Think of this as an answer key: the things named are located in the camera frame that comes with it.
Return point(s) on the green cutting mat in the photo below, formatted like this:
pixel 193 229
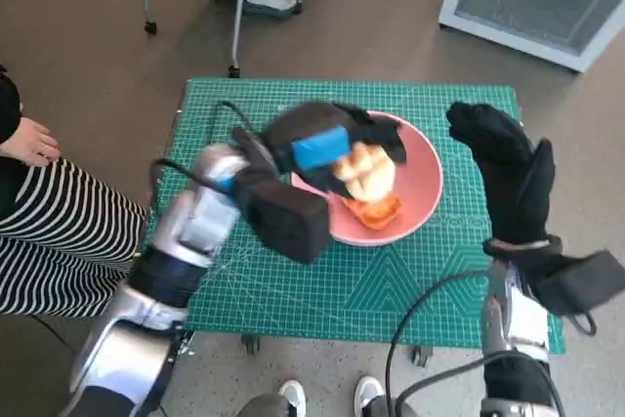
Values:
pixel 317 300

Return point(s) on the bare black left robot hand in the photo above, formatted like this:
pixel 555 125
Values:
pixel 307 134

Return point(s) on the long twisted bread loaf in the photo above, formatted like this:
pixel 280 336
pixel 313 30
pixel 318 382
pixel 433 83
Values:
pixel 376 214

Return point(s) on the round bread bun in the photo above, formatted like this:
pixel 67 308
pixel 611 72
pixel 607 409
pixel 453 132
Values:
pixel 371 173

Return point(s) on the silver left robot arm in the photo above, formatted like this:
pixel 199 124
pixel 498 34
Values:
pixel 200 221

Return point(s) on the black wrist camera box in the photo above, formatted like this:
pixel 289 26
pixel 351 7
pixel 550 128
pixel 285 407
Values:
pixel 576 285
pixel 288 221

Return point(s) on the person's hand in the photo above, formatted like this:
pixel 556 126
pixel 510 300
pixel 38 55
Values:
pixel 34 141

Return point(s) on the black table caster wheel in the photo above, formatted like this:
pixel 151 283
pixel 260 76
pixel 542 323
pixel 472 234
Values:
pixel 422 356
pixel 250 345

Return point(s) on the pink bowl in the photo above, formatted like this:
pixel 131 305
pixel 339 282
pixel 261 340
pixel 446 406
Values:
pixel 420 182

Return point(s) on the grey office chair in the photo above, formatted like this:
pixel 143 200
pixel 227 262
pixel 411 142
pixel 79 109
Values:
pixel 237 21

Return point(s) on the black metal frame bar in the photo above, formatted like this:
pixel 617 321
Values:
pixel 168 378

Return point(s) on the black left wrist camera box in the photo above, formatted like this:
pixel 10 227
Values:
pixel 288 221

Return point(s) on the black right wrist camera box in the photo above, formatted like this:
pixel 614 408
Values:
pixel 576 285

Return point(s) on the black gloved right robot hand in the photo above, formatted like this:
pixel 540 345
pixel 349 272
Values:
pixel 517 178

